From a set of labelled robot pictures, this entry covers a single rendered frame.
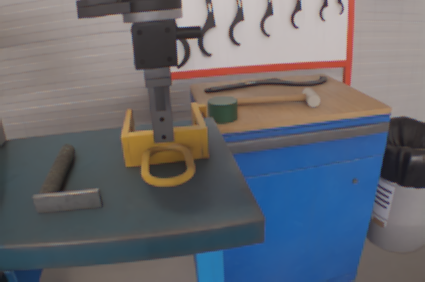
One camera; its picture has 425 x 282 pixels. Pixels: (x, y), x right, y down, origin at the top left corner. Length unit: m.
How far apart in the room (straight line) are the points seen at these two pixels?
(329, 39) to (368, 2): 0.45
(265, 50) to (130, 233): 1.94
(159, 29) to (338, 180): 1.11
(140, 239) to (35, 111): 2.03
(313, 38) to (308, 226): 1.41
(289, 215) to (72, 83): 1.61
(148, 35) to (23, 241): 0.33
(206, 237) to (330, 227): 1.08
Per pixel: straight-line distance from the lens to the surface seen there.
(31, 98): 2.40
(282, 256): 1.49
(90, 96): 2.29
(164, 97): 0.39
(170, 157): 0.61
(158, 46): 0.36
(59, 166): 0.61
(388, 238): 2.03
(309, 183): 1.29
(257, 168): 1.17
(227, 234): 0.46
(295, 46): 2.36
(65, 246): 0.48
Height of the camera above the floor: 1.35
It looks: 21 degrees down
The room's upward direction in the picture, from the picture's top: 3 degrees counter-clockwise
